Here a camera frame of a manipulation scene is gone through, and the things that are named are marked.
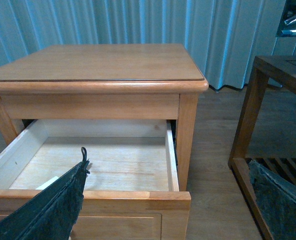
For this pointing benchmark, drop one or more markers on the light blue curtain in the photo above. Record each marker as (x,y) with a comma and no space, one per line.
(222,36)

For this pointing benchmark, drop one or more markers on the dark wooden side table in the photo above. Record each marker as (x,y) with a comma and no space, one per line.
(282,69)

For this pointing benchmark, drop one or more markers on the wooden drawer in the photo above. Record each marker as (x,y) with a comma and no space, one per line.
(132,190)

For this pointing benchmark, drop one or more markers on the dark shiny object top right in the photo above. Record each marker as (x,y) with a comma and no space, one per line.
(287,25)

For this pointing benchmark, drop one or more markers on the white charger adapter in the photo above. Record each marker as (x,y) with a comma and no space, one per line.
(47,183)

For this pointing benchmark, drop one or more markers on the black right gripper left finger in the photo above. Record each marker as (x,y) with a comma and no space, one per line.
(52,213)

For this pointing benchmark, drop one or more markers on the light wooden nightstand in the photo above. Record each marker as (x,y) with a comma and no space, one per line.
(105,82)

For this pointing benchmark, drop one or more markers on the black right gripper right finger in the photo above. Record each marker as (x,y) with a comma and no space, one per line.
(276,199)

